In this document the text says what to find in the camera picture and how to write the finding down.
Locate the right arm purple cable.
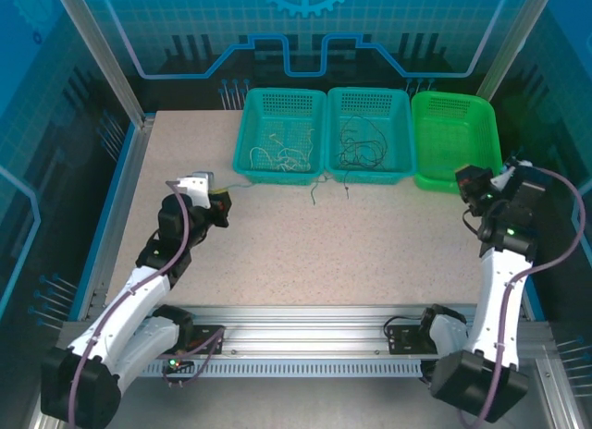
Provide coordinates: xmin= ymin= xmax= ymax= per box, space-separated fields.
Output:
xmin=455 ymin=167 xmax=585 ymax=425

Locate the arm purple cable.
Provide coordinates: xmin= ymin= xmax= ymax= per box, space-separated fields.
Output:
xmin=67 ymin=179 xmax=224 ymax=429
xmin=455 ymin=167 xmax=585 ymax=425

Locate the slotted grey cable duct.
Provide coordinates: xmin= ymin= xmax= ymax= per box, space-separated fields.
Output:
xmin=73 ymin=360 xmax=425 ymax=379

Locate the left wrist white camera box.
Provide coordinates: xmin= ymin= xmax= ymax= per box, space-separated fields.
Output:
xmin=178 ymin=170 xmax=215 ymax=209

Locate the thin black cable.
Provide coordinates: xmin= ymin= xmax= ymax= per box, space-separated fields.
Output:
xmin=339 ymin=113 xmax=389 ymax=165
xmin=339 ymin=140 xmax=388 ymax=202

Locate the small board with green light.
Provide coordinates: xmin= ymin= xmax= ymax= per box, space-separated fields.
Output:
xmin=161 ymin=354 xmax=195 ymax=374

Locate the aluminium rail beam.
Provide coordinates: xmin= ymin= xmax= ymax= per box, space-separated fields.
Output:
xmin=62 ymin=303 xmax=551 ymax=359

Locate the black base cable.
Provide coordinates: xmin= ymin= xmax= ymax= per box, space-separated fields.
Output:
xmin=382 ymin=315 xmax=429 ymax=345

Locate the teal plastic perforated basket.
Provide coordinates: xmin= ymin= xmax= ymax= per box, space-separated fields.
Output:
xmin=231 ymin=87 xmax=327 ymax=187
xmin=326 ymin=87 xmax=417 ymax=187

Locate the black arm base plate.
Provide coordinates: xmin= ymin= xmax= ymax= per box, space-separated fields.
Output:
xmin=384 ymin=324 xmax=469 ymax=356
xmin=141 ymin=325 xmax=227 ymax=356

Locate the thin dark green cable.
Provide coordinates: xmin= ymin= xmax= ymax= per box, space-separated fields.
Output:
xmin=309 ymin=173 xmax=332 ymax=204

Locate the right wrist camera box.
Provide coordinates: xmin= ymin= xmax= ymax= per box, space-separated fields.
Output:
xmin=489 ymin=158 xmax=531 ymax=190

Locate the aluminium frame post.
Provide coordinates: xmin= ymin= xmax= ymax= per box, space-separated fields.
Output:
xmin=53 ymin=0 xmax=156 ymax=129
xmin=475 ymin=0 xmax=559 ymax=100

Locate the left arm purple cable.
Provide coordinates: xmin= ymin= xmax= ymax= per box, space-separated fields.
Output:
xmin=67 ymin=179 xmax=224 ymax=429

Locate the green plastic perforated basket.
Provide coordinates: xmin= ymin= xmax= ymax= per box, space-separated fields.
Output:
xmin=411 ymin=90 xmax=505 ymax=197

